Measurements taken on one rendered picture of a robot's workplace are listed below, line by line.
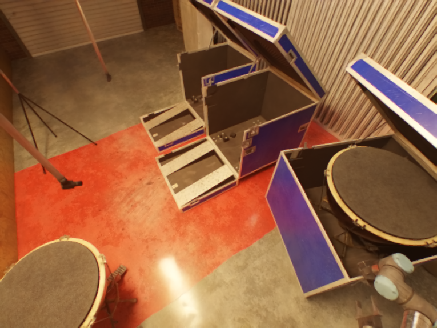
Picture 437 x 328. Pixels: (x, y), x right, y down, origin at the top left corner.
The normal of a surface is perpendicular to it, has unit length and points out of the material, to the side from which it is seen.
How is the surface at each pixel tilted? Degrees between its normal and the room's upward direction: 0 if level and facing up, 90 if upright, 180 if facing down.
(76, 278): 0
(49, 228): 0
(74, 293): 0
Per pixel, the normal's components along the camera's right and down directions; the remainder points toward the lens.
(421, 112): -0.77, -0.26
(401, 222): 0.00, -0.62
